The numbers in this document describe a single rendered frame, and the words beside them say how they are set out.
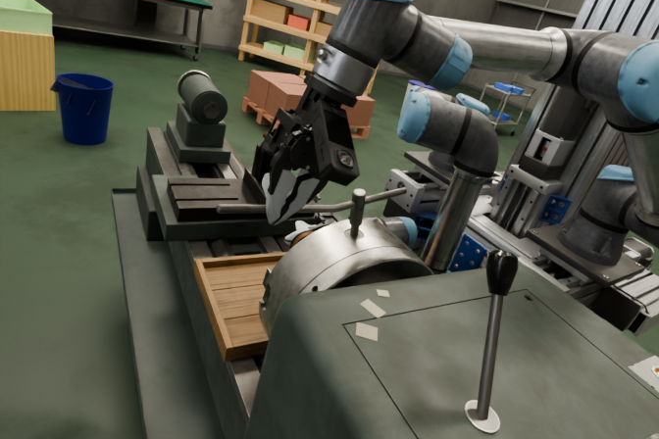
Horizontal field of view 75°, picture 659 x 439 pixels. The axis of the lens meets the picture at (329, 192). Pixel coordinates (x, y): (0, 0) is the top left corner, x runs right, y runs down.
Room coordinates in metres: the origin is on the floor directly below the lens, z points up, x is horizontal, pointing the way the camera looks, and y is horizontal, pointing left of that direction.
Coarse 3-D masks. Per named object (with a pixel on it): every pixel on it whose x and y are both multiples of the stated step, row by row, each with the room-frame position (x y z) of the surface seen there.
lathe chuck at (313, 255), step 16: (336, 224) 0.67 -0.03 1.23; (368, 224) 0.69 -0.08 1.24; (304, 240) 0.64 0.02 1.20; (320, 240) 0.63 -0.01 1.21; (336, 240) 0.63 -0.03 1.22; (352, 240) 0.63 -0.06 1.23; (368, 240) 0.64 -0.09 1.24; (384, 240) 0.65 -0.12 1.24; (400, 240) 0.70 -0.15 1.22; (288, 256) 0.62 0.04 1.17; (304, 256) 0.61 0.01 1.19; (320, 256) 0.60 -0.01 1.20; (336, 256) 0.59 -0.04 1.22; (272, 272) 0.61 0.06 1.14; (288, 272) 0.59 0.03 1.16; (304, 272) 0.58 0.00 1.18; (320, 272) 0.57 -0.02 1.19; (272, 288) 0.59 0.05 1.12; (288, 288) 0.57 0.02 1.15; (272, 304) 0.57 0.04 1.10; (272, 320) 0.56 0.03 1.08
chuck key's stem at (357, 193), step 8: (360, 192) 0.64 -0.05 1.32; (352, 200) 0.64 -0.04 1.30; (360, 200) 0.63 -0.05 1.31; (352, 208) 0.63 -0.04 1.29; (360, 208) 0.63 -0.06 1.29; (352, 216) 0.63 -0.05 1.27; (360, 216) 0.63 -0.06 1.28; (352, 224) 0.64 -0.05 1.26; (360, 224) 0.64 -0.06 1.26; (352, 232) 0.64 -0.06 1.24
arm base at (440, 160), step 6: (432, 150) 1.44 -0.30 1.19; (432, 156) 1.39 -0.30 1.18; (438, 156) 1.37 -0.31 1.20; (444, 156) 1.36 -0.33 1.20; (450, 156) 1.36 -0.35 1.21; (432, 162) 1.38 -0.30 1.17; (438, 162) 1.36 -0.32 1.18; (444, 162) 1.35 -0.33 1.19; (450, 162) 1.36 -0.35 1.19; (444, 168) 1.35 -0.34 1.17; (450, 168) 1.34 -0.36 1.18
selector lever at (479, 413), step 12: (492, 300) 0.38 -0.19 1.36; (492, 312) 0.37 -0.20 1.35; (492, 324) 0.36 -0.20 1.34; (492, 336) 0.36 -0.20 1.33; (492, 348) 0.35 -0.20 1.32; (492, 360) 0.35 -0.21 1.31; (492, 372) 0.34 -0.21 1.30; (480, 384) 0.34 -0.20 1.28; (480, 396) 0.33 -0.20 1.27; (468, 408) 0.32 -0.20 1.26; (480, 408) 0.32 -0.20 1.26; (480, 420) 0.31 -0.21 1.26; (492, 420) 0.32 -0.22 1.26; (492, 432) 0.30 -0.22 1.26
